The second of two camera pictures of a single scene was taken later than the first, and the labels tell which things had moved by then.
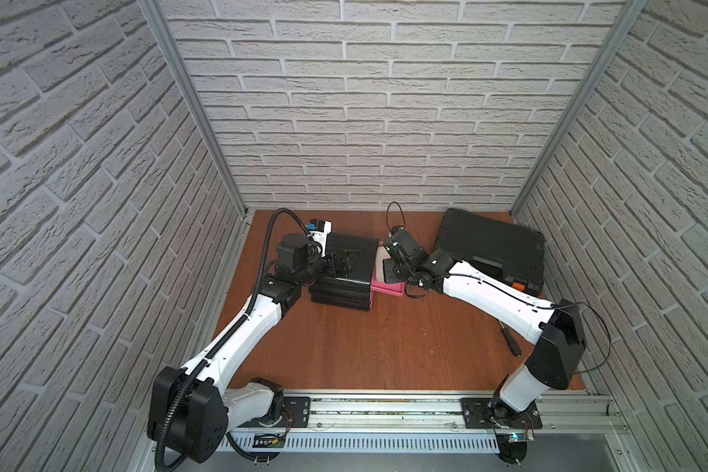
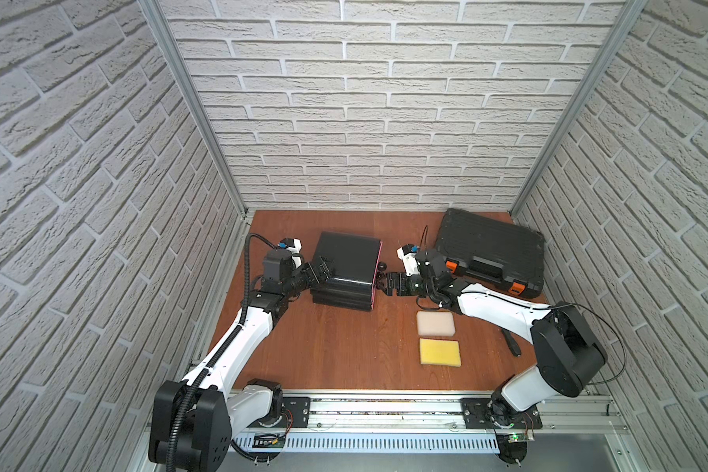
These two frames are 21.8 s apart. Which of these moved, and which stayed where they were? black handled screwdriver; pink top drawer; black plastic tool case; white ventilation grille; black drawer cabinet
Moved: pink top drawer
Stayed: black handled screwdriver; black drawer cabinet; white ventilation grille; black plastic tool case
